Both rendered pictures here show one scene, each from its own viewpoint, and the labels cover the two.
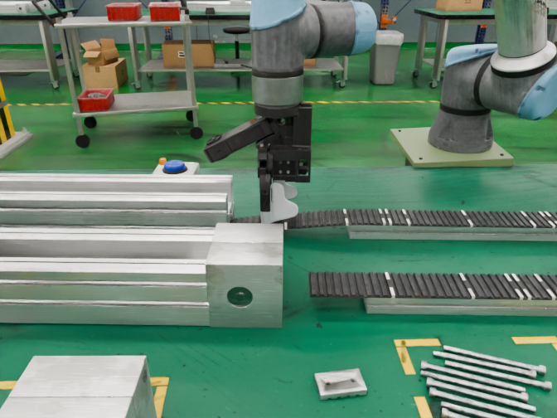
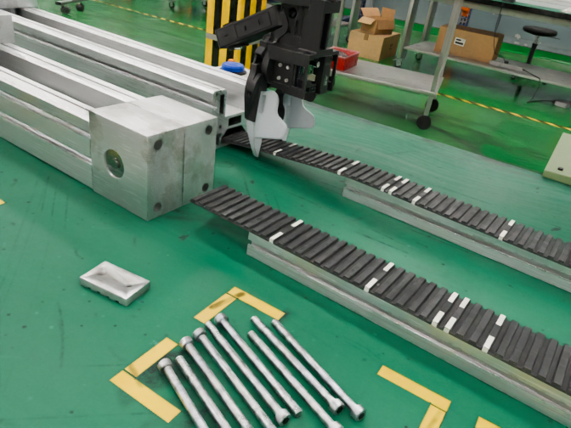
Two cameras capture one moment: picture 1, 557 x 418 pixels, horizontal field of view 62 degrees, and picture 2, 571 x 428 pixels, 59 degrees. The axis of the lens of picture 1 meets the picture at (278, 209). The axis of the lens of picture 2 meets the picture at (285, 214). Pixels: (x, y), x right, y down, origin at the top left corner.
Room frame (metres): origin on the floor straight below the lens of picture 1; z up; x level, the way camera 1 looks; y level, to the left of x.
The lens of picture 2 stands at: (0.13, -0.35, 1.06)
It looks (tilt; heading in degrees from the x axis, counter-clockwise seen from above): 29 degrees down; 30
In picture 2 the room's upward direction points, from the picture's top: 9 degrees clockwise
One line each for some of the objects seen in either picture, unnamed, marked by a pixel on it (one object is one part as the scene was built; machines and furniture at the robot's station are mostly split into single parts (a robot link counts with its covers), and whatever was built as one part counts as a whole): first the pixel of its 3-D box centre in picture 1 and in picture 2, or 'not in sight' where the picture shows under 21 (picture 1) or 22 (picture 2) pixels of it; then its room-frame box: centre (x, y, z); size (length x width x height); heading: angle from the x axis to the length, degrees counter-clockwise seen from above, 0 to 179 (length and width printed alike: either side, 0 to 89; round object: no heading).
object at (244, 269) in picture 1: (249, 268); (162, 151); (0.51, 0.04, 0.83); 0.12 x 0.09 x 0.10; 179
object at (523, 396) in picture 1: (472, 385); (243, 368); (0.35, -0.21, 0.78); 0.11 x 0.01 x 0.01; 70
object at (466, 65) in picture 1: (472, 74); not in sight; (1.09, -0.45, 0.97); 0.13 x 0.12 x 0.14; 29
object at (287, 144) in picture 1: (282, 142); (296, 43); (0.69, -0.01, 0.94); 0.09 x 0.08 x 0.12; 89
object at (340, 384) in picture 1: (340, 383); (115, 282); (0.36, -0.07, 0.78); 0.05 x 0.03 x 0.01; 98
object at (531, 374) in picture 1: (482, 363); (292, 360); (0.39, -0.23, 0.78); 0.11 x 0.01 x 0.01; 71
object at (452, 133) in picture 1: (462, 122); not in sight; (1.10, -0.45, 0.85); 0.15 x 0.15 x 0.10
